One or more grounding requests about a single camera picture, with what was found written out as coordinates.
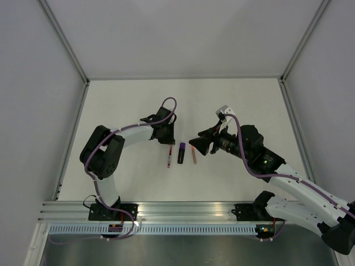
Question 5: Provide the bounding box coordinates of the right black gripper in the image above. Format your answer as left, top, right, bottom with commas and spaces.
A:
189, 120, 251, 162

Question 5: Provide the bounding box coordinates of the red pen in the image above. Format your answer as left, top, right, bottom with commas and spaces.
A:
167, 154, 173, 168

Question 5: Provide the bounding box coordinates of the orange highlighter pen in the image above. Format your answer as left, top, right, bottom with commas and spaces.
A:
191, 146, 197, 165

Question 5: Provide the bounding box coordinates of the black purple-tipped marker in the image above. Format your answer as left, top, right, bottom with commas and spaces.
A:
177, 147, 186, 164

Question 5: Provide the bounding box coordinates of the dark purple pen cap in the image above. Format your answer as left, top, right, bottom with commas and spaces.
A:
179, 142, 186, 150

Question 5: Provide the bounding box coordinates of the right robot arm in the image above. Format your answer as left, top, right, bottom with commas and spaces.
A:
189, 124, 354, 255

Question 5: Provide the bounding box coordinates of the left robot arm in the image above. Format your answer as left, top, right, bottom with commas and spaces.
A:
79, 106, 176, 221

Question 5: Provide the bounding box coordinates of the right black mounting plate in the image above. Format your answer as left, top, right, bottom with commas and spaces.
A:
231, 203, 260, 222

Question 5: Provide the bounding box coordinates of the black mounting plate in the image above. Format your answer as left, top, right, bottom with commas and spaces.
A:
231, 203, 260, 222
88, 203, 139, 222

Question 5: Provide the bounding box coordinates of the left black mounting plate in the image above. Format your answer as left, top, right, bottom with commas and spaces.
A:
88, 203, 139, 222

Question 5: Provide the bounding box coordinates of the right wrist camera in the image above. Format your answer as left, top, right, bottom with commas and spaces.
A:
216, 105, 235, 132

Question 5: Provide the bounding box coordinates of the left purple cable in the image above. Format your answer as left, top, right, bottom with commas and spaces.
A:
84, 97, 178, 225

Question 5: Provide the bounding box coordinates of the white slotted cable duct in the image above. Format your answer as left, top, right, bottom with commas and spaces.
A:
49, 223, 257, 236

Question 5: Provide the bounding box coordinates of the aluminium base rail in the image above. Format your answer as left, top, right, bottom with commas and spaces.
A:
37, 201, 341, 224

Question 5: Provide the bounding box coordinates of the left aluminium frame post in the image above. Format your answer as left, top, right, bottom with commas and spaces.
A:
37, 0, 90, 85

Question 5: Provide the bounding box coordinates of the aluminium frame post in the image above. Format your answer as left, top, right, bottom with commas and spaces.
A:
37, 0, 90, 85
280, 0, 332, 84

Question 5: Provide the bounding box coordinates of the right aluminium frame post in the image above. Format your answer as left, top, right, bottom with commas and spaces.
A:
280, 0, 332, 84

